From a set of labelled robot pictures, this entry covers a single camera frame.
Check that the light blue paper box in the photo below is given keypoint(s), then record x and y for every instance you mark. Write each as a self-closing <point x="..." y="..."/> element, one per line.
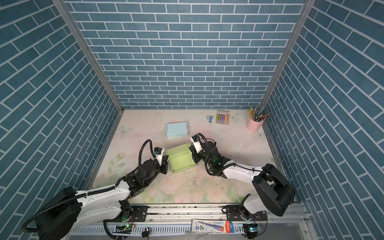
<point x="177" y="130"/>

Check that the coloured marker pack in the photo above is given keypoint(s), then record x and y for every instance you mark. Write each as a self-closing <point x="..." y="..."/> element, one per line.
<point x="223" y="117"/>

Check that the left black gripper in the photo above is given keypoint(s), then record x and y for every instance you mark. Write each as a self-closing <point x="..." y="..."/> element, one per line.
<point x="165" y="165"/>

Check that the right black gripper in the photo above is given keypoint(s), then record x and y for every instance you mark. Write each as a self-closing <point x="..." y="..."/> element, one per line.
<point x="195" y="154"/>

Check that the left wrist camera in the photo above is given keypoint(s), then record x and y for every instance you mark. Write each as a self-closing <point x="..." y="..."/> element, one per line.
<point x="159" y="154"/>

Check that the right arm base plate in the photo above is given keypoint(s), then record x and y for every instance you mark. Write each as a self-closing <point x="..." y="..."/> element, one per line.
<point x="239" y="213"/>

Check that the pink pencil cup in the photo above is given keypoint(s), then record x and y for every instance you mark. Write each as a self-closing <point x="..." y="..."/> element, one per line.
<point x="252" y="125"/>

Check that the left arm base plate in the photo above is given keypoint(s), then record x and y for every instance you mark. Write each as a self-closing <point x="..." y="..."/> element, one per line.
<point x="133" y="214"/>

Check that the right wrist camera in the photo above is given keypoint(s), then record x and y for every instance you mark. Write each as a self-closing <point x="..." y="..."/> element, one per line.
<point x="196" y="143"/>

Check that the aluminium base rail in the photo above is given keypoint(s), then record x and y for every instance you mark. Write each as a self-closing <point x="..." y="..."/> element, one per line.
<point x="176" y="219"/>

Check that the light green paper box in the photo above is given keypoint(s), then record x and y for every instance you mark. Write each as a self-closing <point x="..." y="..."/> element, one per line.
<point x="180" y="158"/>

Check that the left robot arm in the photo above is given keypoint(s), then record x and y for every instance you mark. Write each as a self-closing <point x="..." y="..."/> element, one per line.
<point x="70" y="209"/>

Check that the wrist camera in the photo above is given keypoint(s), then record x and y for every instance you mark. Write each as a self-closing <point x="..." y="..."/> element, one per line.
<point x="196" y="143"/>
<point x="159" y="154"/>

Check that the red white blue package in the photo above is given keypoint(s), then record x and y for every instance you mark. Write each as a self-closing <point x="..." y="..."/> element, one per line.
<point x="206" y="226"/>

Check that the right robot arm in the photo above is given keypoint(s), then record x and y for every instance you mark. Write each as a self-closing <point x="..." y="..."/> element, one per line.
<point x="274" y="192"/>

